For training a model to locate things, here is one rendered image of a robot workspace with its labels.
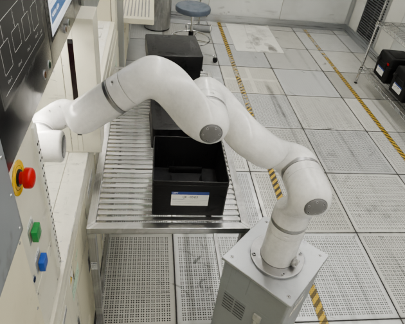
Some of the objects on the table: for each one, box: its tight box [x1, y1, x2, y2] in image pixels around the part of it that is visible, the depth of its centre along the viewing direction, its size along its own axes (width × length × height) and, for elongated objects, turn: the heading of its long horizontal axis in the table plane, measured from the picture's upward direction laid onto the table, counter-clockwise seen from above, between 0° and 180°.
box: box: [145, 34, 203, 80], centre depth 221 cm, size 29×29×25 cm
